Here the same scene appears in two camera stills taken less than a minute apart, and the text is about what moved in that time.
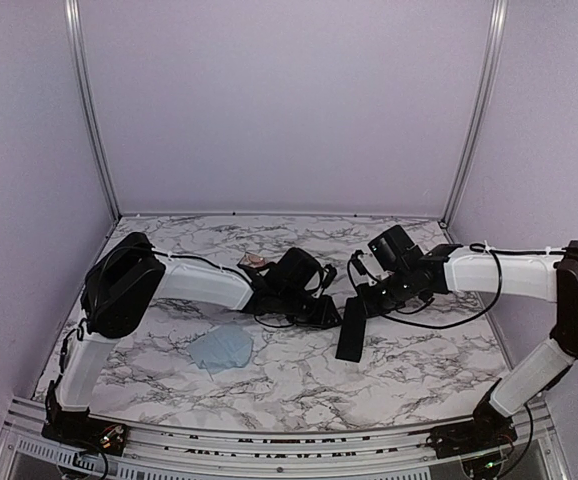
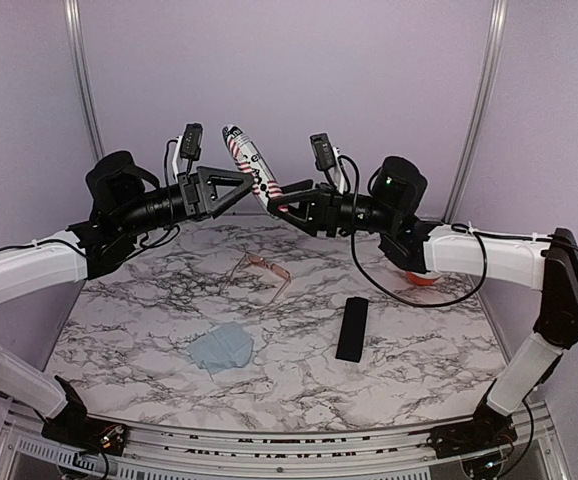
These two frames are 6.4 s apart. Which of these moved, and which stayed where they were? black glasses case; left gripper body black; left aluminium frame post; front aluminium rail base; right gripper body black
Moved: right gripper body black; left gripper body black
Stayed: front aluminium rail base; black glasses case; left aluminium frame post
